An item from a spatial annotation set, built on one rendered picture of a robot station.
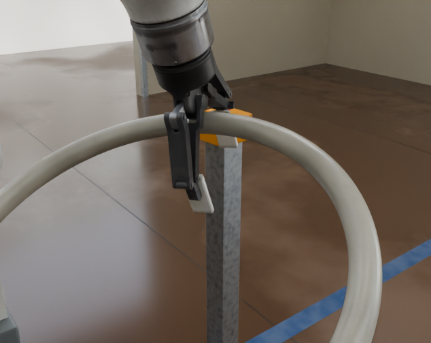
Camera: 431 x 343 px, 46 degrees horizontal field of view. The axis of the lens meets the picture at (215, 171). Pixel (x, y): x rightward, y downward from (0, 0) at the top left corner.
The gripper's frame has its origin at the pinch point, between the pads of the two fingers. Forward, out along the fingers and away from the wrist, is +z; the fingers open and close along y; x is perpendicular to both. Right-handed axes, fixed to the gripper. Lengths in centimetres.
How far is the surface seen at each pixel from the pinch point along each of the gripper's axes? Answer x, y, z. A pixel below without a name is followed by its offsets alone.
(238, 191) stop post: -21, -51, 59
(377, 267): 24.0, 21.5, -10.2
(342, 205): 20.2, 14.4, -10.2
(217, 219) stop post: -27, -44, 64
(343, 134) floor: -25, -309, 253
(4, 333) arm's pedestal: -49, 16, 33
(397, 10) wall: 12, -577, 274
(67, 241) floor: -150, -90, 151
